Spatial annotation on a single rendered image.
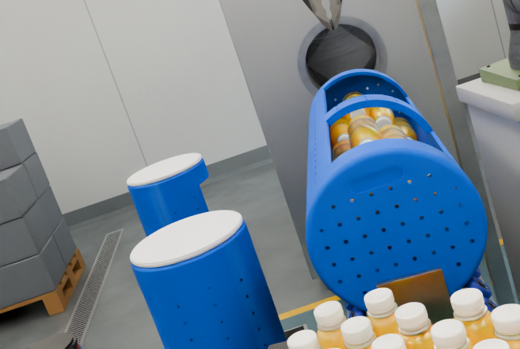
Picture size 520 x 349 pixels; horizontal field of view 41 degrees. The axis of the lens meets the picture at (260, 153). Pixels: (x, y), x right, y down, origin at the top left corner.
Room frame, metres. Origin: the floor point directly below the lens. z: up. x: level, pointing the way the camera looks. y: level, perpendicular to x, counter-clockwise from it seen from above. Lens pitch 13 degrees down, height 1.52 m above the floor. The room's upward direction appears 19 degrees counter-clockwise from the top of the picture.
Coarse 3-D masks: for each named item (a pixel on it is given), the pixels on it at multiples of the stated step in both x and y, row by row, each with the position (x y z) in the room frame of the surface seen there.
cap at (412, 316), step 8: (408, 304) 0.79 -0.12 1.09; (416, 304) 0.79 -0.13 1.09; (400, 312) 0.78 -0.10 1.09; (408, 312) 0.78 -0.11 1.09; (416, 312) 0.77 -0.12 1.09; (424, 312) 0.77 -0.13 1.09; (400, 320) 0.77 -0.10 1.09; (408, 320) 0.76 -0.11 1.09; (416, 320) 0.76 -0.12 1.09; (424, 320) 0.76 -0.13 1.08; (408, 328) 0.76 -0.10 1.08; (416, 328) 0.76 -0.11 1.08
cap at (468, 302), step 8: (472, 288) 0.78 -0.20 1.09; (456, 296) 0.78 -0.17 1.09; (464, 296) 0.77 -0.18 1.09; (472, 296) 0.76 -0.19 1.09; (480, 296) 0.76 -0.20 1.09; (456, 304) 0.76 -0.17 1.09; (464, 304) 0.75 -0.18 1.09; (472, 304) 0.75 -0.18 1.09; (480, 304) 0.75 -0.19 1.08; (456, 312) 0.76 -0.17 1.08; (464, 312) 0.75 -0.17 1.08; (472, 312) 0.75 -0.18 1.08; (480, 312) 0.75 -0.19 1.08
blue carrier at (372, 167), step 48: (336, 96) 1.88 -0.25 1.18; (384, 96) 1.45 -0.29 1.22; (384, 144) 1.04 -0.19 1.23; (432, 144) 1.46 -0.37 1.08; (336, 192) 1.03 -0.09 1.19; (384, 192) 1.02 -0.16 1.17; (432, 192) 1.00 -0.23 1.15; (336, 240) 1.03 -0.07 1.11; (384, 240) 1.02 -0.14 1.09; (432, 240) 1.01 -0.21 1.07; (480, 240) 1.00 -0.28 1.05; (336, 288) 1.03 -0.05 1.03
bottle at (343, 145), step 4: (344, 140) 1.54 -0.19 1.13; (348, 140) 1.53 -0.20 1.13; (336, 144) 1.54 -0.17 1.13; (340, 144) 1.52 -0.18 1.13; (344, 144) 1.50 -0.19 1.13; (348, 144) 1.50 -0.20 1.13; (336, 148) 1.51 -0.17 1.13; (340, 148) 1.48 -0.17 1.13; (344, 148) 1.47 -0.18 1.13; (348, 148) 1.46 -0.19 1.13; (332, 152) 1.53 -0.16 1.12; (336, 152) 1.48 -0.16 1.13; (340, 152) 1.45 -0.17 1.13; (332, 156) 1.51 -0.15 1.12; (336, 156) 1.45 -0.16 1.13; (332, 160) 1.49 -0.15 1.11
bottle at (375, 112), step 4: (372, 108) 1.75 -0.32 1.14; (376, 108) 1.73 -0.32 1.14; (380, 108) 1.72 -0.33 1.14; (384, 108) 1.72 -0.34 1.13; (388, 108) 1.73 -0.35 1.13; (372, 112) 1.73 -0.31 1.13; (376, 112) 1.71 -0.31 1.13; (380, 112) 1.70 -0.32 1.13; (384, 112) 1.70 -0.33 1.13; (388, 112) 1.71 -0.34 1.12; (392, 112) 1.72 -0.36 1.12; (372, 116) 1.71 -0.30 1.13; (376, 116) 1.70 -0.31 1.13; (380, 116) 1.69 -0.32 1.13; (384, 116) 1.69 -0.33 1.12; (388, 116) 1.70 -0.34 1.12; (392, 116) 1.71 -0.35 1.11; (376, 120) 1.69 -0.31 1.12; (392, 120) 1.70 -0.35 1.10; (392, 124) 1.70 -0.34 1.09
